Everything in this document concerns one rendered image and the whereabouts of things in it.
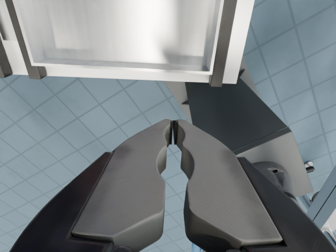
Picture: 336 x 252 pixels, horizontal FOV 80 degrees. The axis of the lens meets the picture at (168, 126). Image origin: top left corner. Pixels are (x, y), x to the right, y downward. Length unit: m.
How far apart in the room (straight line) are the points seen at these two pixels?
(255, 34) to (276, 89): 0.37
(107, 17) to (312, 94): 1.40
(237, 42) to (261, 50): 0.99
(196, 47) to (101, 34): 0.14
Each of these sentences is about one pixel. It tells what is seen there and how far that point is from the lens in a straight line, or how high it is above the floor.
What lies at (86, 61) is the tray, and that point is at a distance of 0.35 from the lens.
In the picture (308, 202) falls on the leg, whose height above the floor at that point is 0.38.
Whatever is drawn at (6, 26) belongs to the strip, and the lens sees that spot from 0.40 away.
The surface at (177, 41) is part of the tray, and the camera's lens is 0.33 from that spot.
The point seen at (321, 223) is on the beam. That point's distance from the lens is 1.45.
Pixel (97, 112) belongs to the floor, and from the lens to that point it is 1.44.
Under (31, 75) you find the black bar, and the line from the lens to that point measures 0.39.
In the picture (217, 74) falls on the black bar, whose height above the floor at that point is 0.90.
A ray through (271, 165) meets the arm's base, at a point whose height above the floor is 0.80.
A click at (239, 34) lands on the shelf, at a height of 0.88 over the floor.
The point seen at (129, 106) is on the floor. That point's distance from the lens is 1.36.
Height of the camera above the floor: 1.21
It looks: 59 degrees down
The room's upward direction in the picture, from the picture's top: 179 degrees counter-clockwise
